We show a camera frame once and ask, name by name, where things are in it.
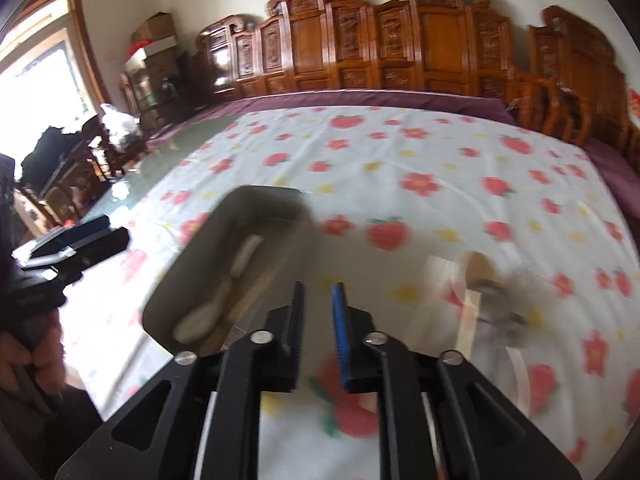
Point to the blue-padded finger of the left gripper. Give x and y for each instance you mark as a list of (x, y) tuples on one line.
[(63, 236)]

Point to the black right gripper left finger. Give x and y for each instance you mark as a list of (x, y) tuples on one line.
[(198, 418)]

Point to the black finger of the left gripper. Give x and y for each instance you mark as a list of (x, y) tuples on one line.
[(70, 262)]

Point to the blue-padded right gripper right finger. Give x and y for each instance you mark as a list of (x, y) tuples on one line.
[(440, 417)]

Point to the person's left hand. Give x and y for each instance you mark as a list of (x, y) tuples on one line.
[(47, 358)]

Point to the dark wooden dining chair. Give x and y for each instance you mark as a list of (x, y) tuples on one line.
[(63, 174)]

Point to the beige plastic spoon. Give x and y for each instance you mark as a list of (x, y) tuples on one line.
[(238, 303)]

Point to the white plastic spoon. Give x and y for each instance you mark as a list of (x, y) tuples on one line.
[(200, 321)]

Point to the metal fork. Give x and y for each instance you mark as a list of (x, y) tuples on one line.
[(509, 324)]

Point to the metal rectangular tin box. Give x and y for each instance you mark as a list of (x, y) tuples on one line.
[(282, 216)]

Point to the stacked boxes cabinet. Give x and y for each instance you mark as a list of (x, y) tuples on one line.
[(155, 88)]

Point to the strawberry flower print tablecloth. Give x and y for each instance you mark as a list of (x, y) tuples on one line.
[(388, 188)]

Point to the purple sofa cushion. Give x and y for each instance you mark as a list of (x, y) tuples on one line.
[(474, 106)]

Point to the cardboard box on top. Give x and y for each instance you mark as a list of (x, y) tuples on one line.
[(158, 26)]

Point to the purple armchair cushion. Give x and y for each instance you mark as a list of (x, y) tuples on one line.
[(618, 176)]

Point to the carved wooden armchair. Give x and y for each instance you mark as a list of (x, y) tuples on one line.
[(578, 57)]

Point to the carved wooden long sofa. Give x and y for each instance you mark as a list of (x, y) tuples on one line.
[(443, 46)]

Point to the wooden window frame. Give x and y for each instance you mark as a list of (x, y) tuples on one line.
[(43, 26)]

